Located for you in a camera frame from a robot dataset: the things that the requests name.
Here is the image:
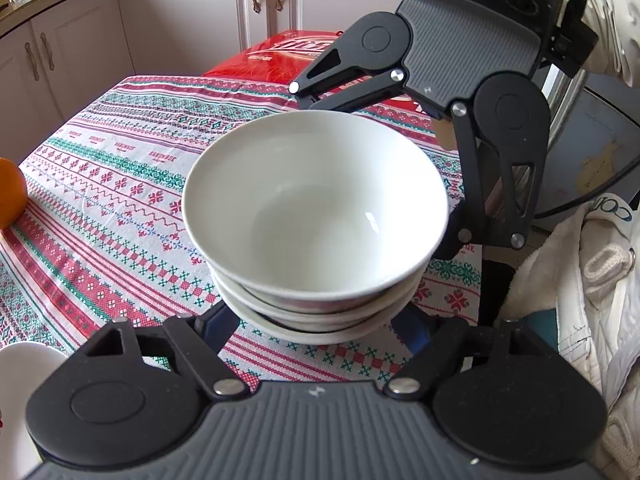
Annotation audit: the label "red gift box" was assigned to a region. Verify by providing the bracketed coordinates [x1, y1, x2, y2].
[202, 29, 452, 134]

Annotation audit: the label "patterned red green tablecloth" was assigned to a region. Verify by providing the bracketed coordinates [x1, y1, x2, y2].
[1, 76, 482, 387]

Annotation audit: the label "bumpy orange without leaf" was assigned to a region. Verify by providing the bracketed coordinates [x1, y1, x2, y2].
[0, 158, 28, 230]

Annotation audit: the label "white floral bowl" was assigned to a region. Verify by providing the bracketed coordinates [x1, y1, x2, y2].
[207, 263, 426, 323]
[213, 274, 421, 344]
[182, 110, 449, 301]

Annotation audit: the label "white stained plate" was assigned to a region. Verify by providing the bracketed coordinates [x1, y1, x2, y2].
[0, 341, 66, 479]

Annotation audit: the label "white kitchen cabinets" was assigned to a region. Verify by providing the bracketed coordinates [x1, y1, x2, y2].
[1, 0, 400, 162]

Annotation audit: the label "right hand cream glove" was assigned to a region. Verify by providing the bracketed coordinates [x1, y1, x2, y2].
[582, 0, 640, 89]

